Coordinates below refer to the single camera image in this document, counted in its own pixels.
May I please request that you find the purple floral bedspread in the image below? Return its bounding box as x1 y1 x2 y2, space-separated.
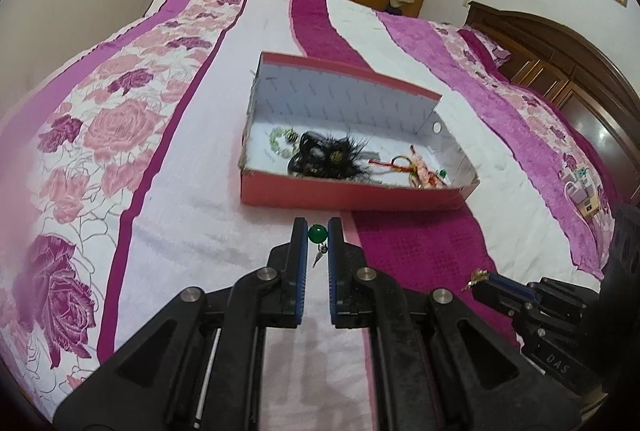
0 0 640 431

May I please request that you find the dark wooden headboard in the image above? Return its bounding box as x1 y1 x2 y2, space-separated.
462 1 640 212

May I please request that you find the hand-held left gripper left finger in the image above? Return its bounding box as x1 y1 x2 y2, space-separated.
52 217 308 431

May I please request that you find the pink bear charm string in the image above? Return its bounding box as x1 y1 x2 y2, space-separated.
410 163 443 190

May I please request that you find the red multicolour cord bracelet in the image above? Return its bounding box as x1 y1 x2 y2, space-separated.
367 151 426 186

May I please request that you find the purple floral pillow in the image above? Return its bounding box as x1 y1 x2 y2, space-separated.
462 28 512 68

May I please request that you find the pink cardboard box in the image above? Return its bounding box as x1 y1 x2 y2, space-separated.
240 51 481 212

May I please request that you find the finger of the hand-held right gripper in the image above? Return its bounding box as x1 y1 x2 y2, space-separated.
486 273 540 301
471 283 532 318

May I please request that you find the pale green bead bracelet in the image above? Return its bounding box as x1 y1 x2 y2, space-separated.
268 127 300 159

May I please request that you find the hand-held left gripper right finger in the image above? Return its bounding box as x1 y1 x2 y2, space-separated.
327 217 583 431

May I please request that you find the small green bead earring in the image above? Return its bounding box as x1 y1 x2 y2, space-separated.
308 224 329 268

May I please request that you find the small gold charm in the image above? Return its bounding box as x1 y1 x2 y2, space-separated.
462 270 493 292

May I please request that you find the black feather hair clip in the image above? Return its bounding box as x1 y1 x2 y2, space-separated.
287 131 383 184

